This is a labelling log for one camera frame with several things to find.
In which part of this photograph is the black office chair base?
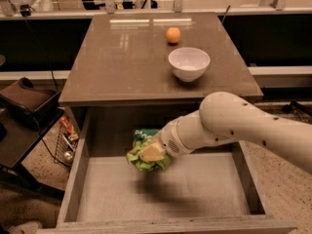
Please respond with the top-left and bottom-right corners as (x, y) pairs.
(282, 101), (312, 117)

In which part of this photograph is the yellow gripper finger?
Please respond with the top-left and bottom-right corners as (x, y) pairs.
(138, 142), (166, 163)

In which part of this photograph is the red bottle in basket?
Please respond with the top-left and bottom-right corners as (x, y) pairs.
(58, 116), (74, 134)

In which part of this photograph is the orange fruit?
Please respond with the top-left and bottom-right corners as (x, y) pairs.
(166, 27), (180, 44)

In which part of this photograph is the grey cabinet with top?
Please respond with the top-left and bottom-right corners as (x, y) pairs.
(59, 12), (262, 157)

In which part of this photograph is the white bowl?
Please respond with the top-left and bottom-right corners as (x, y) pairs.
(168, 47), (211, 82)

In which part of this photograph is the green rice chip bag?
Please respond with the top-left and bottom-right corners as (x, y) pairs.
(126, 129), (171, 172)

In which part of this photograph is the black side table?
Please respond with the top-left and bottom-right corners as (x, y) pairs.
(0, 108), (64, 200)

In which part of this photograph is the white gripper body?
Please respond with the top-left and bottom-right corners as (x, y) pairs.
(159, 119), (191, 157)

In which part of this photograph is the wire basket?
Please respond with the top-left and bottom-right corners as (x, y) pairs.
(55, 127), (76, 171)

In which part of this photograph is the black power adapter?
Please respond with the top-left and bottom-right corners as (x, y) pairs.
(19, 4), (31, 17)

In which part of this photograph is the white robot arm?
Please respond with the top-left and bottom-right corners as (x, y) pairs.
(138, 92), (312, 174)

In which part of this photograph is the open grey top drawer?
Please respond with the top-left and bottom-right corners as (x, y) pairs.
(38, 107), (295, 234)

